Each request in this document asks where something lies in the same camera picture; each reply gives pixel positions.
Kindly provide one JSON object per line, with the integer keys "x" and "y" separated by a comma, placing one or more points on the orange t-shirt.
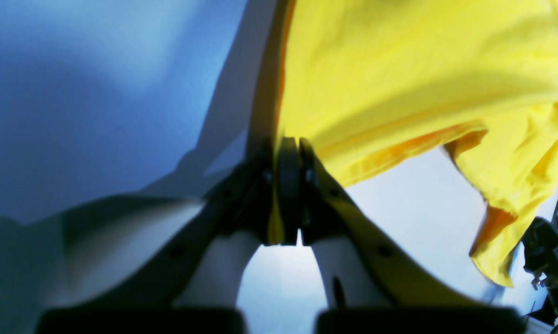
{"x": 371, "y": 83}

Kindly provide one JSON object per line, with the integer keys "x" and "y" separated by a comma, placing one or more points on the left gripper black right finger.
{"x": 365, "y": 273}

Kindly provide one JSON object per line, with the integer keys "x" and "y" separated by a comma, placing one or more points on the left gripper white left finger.
{"x": 128, "y": 255}

